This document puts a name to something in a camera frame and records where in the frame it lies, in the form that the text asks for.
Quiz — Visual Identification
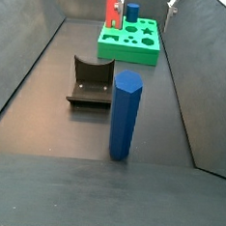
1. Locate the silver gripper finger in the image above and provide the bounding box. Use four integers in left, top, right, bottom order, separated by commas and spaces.
114, 0, 124, 29
163, 0, 178, 32

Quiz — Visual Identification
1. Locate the blue hexagon prism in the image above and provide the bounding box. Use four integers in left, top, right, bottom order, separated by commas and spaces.
109, 70, 143, 161

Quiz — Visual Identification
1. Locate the green shape sorter board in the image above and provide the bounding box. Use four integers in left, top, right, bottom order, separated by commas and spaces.
97, 18, 160, 66

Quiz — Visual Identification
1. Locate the red arch block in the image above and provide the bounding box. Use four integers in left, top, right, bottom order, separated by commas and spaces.
105, 0, 119, 29

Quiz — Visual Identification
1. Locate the dark blue cylinder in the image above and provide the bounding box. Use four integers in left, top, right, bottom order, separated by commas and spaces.
127, 3, 140, 23

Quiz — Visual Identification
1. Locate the black curved holder stand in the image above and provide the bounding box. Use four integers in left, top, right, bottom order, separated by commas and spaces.
66, 55, 115, 106

